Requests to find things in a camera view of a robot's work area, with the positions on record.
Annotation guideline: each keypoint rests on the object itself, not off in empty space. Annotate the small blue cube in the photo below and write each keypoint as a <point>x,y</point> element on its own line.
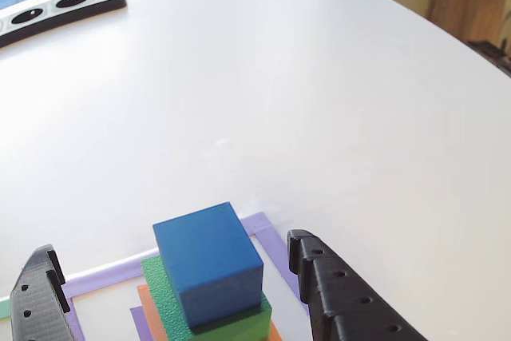
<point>207,253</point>

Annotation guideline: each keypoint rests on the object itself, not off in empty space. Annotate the large orange cube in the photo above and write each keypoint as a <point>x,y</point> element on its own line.
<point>149,313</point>

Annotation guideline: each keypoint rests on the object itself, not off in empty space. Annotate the medium green cube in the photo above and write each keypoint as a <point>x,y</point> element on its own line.
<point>163,297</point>

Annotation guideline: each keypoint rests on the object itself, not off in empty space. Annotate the flat black board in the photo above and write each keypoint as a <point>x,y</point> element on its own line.
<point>60,9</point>

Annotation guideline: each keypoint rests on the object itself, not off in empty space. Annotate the large purple cube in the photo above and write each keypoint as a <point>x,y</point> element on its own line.
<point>139,323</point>

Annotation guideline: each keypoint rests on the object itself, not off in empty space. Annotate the purple square tape frame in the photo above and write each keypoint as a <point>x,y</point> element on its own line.
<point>271,245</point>

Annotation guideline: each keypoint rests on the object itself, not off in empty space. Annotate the green square tape frame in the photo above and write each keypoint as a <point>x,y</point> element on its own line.
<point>4,309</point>

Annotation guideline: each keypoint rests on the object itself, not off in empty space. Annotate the clear tape strip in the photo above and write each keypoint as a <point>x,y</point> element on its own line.
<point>271,209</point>

